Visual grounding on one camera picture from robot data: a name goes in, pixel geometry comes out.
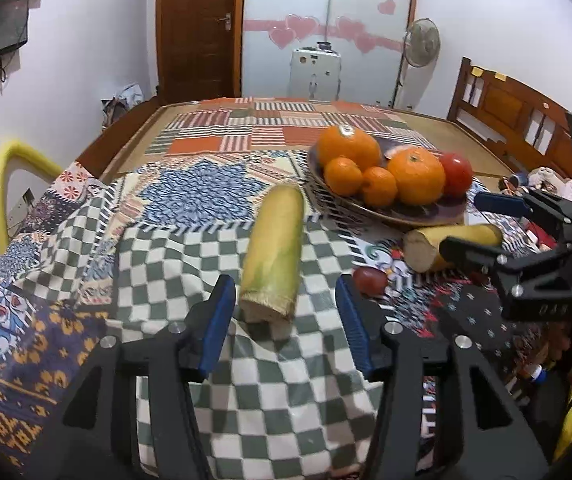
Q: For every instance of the small red fruit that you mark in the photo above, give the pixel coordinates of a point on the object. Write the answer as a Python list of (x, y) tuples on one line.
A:
[(370, 281)]

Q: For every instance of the red tomato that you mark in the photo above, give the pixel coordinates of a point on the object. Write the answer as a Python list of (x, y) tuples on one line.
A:
[(458, 172)]

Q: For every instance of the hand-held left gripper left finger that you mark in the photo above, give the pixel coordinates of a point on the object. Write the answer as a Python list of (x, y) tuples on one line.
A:
[(216, 327)]

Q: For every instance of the brown wooden door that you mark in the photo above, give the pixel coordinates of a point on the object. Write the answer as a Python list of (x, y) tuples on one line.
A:
[(191, 35)]

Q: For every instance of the yellow bamboo shoot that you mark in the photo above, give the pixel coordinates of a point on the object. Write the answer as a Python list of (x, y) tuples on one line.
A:
[(273, 245), (426, 247)]

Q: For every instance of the pile of paper bags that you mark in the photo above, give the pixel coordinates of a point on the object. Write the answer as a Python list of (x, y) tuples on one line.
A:
[(123, 100)]

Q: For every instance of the dark pot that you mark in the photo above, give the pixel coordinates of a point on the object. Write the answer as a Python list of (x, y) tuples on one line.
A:
[(324, 46)]

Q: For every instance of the large orange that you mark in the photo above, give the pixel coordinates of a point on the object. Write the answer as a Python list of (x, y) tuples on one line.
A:
[(416, 175), (348, 147)]

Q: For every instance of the colourful patterned blanket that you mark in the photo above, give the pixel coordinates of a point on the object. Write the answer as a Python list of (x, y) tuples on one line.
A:
[(41, 310)]

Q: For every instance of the small white appliance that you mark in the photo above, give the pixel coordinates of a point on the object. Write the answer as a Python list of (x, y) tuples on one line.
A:
[(316, 75)]

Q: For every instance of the wall socket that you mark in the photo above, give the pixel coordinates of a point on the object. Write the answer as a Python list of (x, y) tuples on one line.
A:
[(22, 205)]

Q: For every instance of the yellow chair frame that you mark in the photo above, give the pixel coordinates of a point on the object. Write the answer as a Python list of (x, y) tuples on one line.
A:
[(3, 185)]

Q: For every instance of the small tangerine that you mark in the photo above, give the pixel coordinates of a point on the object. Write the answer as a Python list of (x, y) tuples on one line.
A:
[(343, 176), (380, 186)]

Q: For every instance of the stuffed toy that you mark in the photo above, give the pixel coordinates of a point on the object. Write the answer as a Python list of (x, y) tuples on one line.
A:
[(541, 177)]

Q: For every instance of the standing fan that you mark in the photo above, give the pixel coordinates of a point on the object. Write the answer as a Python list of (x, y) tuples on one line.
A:
[(422, 42)]

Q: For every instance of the wooden bed headboard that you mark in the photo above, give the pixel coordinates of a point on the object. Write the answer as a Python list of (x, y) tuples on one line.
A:
[(506, 105)]

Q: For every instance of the purple plate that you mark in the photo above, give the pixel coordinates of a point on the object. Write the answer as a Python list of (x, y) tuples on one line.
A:
[(406, 212)]

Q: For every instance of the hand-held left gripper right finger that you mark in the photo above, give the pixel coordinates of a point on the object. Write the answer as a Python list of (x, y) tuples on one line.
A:
[(353, 330)]

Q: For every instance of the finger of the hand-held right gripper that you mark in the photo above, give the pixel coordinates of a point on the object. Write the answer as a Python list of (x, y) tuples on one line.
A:
[(466, 254), (501, 204)]

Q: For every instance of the striped patchwork blanket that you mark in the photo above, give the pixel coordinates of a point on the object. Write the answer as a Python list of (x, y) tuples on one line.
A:
[(226, 130)]

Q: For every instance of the green checkered cloth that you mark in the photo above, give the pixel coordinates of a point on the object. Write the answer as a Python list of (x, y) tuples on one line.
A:
[(276, 410)]

